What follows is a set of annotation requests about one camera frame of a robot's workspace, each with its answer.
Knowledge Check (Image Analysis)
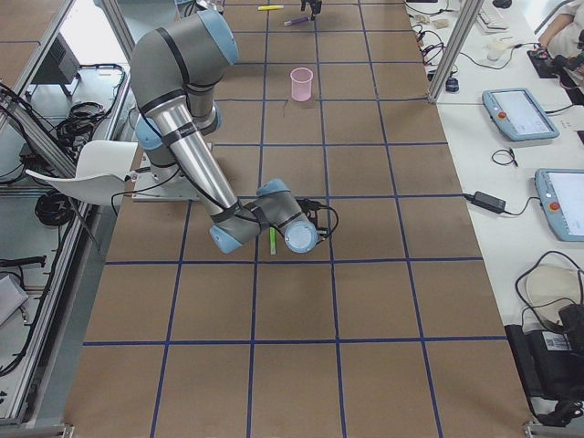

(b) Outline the purple marker pen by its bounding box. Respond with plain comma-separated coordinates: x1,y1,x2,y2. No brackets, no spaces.
284,16,310,26

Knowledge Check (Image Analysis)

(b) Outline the pink mesh cup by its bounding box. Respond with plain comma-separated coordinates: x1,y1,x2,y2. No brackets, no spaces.
289,68,314,102

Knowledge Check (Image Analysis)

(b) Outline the yellow marker pen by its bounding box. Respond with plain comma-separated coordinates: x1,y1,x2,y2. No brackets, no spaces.
257,5,285,11

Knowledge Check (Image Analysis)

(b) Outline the green marker pen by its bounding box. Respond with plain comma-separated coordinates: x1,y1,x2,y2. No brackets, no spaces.
269,227,277,256

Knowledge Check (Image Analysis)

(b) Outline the upper teach pendant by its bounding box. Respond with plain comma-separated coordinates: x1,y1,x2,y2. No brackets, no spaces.
482,88,559,141

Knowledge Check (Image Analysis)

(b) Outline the teach pendant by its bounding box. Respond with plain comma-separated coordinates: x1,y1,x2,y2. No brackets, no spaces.
482,88,559,141
535,168,583,242

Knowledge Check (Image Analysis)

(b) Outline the person in white shirt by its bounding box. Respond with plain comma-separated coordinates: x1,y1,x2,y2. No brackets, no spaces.
538,0,583,89

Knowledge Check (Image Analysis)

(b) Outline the black power adapter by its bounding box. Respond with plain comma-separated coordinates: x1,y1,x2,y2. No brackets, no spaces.
471,191,506,214

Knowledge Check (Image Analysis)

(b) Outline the lower teach pendant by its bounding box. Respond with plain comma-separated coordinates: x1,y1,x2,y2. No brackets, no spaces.
535,168,583,242

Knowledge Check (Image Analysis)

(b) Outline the round white disc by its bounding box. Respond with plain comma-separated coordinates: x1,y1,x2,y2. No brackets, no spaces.
526,266,580,324

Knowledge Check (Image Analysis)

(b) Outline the black device box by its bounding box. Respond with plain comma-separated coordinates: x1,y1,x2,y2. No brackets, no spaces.
505,303,583,427

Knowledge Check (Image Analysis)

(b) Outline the aluminium frame post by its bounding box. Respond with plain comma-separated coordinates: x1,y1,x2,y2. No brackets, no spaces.
428,0,484,104

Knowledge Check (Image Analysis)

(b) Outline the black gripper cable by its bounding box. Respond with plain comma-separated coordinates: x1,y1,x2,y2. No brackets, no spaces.
298,197,339,243

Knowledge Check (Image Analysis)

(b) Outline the small black cable loop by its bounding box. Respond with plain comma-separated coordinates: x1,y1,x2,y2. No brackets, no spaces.
491,148,518,168

